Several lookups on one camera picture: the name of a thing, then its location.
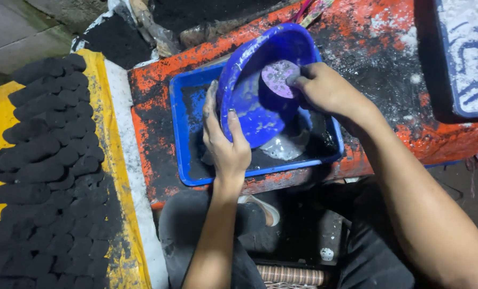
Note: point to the pink stick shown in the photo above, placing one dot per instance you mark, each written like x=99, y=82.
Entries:
x=301, y=10

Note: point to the woven rattan stool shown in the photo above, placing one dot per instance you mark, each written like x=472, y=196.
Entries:
x=291, y=276

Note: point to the rows of black charcoal briquettes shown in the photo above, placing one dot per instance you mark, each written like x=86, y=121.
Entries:
x=46, y=176

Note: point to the person's dark trousers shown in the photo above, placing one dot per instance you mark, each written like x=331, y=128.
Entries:
x=179, y=228

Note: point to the clear crumpled plastic bag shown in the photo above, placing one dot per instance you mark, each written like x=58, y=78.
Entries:
x=158, y=34

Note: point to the heap of black charcoal powder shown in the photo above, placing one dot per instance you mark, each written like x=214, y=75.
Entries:
x=114, y=40

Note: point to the blue plastic tray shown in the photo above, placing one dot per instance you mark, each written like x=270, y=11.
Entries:
x=191, y=136

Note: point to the blue tray with white powder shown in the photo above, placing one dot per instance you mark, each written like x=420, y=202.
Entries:
x=469, y=52

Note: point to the small white cap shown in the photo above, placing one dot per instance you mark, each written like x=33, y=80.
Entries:
x=327, y=254

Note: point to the patterned flat stick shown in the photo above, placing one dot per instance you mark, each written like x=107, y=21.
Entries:
x=319, y=10

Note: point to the purple round disc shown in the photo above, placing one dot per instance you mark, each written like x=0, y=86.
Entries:
x=277, y=80

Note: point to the person's right hand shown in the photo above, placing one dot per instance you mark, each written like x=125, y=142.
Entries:
x=331, y=90

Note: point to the dirty long tool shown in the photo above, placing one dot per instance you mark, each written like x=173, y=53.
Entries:
x=211, y=30

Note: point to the white sandal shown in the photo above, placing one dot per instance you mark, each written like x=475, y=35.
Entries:
x=268, y=208

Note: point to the blue plastic bowl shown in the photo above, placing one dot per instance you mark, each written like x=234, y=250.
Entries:
x=255, y=116

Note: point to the person's left hand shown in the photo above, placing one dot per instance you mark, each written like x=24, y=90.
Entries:
x=227, y=154

